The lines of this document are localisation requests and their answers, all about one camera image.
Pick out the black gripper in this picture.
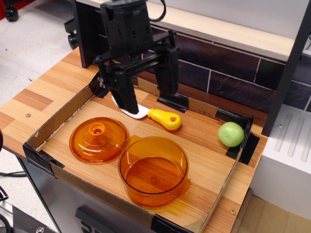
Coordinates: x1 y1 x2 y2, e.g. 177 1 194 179
93 0 179 114

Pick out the orange transparent pot lid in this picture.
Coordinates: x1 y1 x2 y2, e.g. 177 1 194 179
69 117 129 165

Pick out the orange transparent plastic pot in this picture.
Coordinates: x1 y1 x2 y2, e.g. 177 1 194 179
118 135 191 207

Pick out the cardboard fence with black tape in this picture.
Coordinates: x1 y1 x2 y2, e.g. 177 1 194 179
25 61 267 233

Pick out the black chair caster base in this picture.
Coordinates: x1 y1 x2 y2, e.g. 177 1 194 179
64 18 78 50

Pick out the green toy apple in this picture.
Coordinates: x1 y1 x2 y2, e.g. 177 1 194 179
218 122 244 147

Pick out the black caster wheel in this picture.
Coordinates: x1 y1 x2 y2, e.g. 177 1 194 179
4 6 18 22

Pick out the white toy sink block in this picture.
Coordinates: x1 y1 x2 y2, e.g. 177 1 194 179
250 105 311 219

